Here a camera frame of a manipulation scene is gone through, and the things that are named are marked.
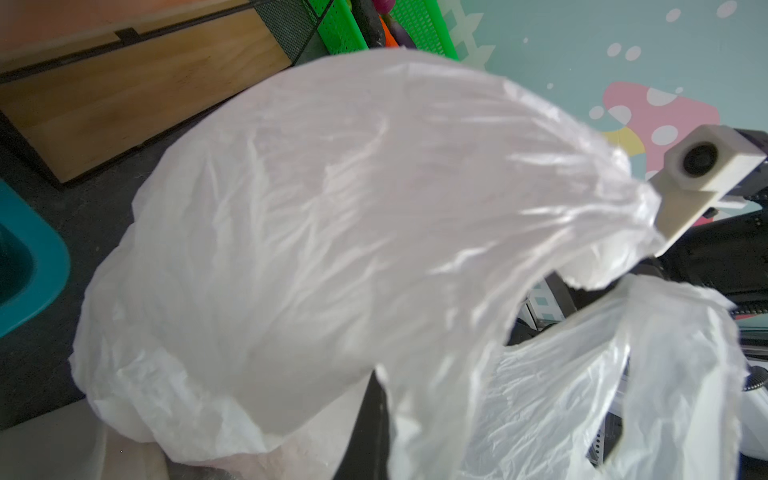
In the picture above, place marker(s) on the black wire wooden shelf rack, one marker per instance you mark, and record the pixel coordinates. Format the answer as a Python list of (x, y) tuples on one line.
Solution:
[(84, 82)]

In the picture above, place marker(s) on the green plastic vegetable basket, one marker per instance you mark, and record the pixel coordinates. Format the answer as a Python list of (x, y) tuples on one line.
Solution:
[(421, 19)]

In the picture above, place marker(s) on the white plastic grocery bag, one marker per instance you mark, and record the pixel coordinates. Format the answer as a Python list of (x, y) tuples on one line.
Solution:
[(398, 215)]

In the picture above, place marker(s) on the teal plastic fruit basket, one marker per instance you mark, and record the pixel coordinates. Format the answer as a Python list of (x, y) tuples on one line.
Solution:
[(35, 262)]

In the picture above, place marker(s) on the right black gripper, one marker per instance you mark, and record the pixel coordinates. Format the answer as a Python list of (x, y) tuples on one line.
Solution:
[(729, 256)]

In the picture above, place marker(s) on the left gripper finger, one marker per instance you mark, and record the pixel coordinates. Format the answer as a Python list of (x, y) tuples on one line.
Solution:
[(368, 450)]

